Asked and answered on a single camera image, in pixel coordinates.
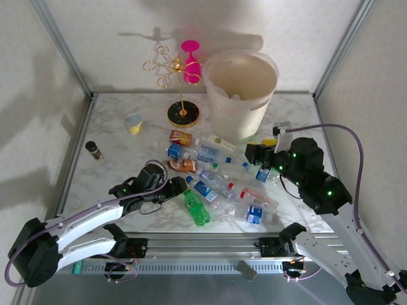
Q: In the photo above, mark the brown label plastic bottle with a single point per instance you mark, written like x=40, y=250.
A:
x=184, y=165

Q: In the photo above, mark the blue cap blue label bottle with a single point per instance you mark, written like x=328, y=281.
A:
x=205, y=190
x=262, y=174

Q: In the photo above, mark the green plastic bottle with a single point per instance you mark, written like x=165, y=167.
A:
x=197, y=209

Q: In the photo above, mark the small blue label bottle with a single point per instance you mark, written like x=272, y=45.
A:
x=175, y=151

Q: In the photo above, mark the white matcha label bottle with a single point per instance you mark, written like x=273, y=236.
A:
x=222, y=143

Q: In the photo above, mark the red label plastic bottle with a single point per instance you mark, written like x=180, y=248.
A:
x=259, y=198

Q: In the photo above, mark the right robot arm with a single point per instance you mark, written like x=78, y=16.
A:
x=349, y=241

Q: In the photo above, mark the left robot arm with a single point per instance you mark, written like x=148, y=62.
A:
x=86, y=213

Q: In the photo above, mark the white plastic bin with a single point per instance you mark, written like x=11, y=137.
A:
x=235, y=124

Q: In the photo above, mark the translucent plastic bin liner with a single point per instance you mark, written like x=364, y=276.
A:
x=210, y=83

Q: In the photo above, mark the red yellow drink carton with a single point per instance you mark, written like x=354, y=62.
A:
x=179, y=137

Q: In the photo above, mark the small dark spice jar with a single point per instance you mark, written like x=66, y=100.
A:
x=93, y=150

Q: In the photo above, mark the yellow tin can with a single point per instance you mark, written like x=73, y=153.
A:
x=133, y=125

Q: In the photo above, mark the green terminal block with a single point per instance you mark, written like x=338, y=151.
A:
x=78, y=267

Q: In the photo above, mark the pink wine glass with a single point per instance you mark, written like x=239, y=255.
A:
x=192, y=71

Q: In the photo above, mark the grey metal tag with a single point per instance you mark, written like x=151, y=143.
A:
x=246, y=270

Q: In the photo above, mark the aluminium table side rail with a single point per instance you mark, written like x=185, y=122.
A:
x=74, y=159
x=324, y=127

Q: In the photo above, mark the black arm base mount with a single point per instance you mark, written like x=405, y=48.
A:
x=136, y=248
x=270, y=247

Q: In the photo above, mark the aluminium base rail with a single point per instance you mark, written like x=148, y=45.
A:
x=203, y=248

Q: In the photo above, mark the aluminium frame post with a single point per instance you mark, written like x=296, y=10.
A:
x=63, y=47
x=340, y=47

